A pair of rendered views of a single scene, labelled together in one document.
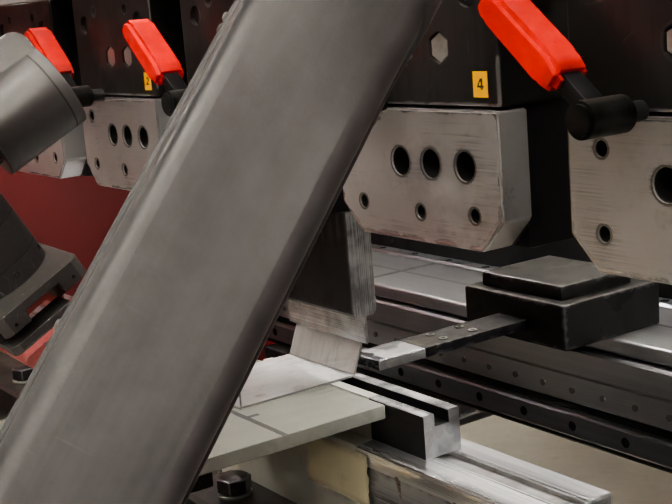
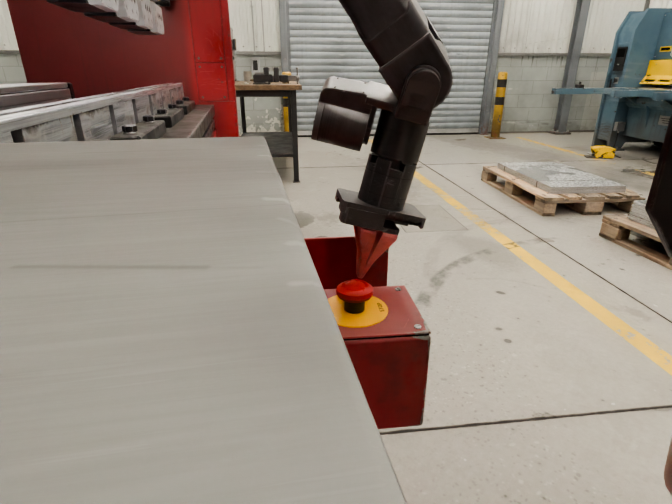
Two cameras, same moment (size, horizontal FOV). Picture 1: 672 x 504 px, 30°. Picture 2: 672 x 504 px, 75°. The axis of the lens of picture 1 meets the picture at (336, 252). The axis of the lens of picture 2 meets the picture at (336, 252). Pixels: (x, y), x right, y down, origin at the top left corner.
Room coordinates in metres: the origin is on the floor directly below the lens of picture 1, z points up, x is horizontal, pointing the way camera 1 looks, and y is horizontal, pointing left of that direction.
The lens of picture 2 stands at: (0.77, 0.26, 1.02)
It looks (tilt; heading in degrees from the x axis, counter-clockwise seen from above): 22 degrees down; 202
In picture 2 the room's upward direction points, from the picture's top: straight up
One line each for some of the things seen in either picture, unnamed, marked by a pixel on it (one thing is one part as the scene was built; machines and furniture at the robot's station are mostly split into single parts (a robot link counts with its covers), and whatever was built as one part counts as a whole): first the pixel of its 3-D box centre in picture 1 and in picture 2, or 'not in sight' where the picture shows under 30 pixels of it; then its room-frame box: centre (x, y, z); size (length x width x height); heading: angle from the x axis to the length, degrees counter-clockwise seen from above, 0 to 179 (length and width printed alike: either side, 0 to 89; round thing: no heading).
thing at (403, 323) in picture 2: not in sight; (339, 312); (0.35, 0.09, 0.75); 0.20 x 0.16 x 0.18; 28
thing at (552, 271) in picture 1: (493, 315); not in sight; (0.98, -0.12, 1.01); 0.26 x 0.12 x 0.05; 124
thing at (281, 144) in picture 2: not in sight; (263, 97); (-3.64, -2.40, 0.75); 1.80 x 0.75 x 1.50; 29
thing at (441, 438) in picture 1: (354, 400); not in sight; (0.87, 0.00, 0.99); 0.20 x 0.03 x 0.03; 34
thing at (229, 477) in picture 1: (234, 484); not in sight; (0.91, 0.09, 0.91); 0.03 x 0.03 x 0.02
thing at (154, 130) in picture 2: not in sight; (142, 134); (0.03, -0.50, 0.89); 0.30 x 0.05 x 0.03; 34
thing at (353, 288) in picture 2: not in sight; (354, 299); (0.38, 0.12, 0.79); 0.04 x 0.04 x 0.04
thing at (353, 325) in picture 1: (322, 268); not in sight; (0.89, 0.01, 1.08); 0.10 x 0.02 x 0.10; 34
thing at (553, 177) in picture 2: not in sight; (554, 175); (-3.48, 0.59, 0.17); 0.99 x 0.63 x 0.05; 27
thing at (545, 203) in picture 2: not in sight; (552, 186); (-3.47, 0.59, 0.07); 1.20 x 0.80 x 0.14; 27
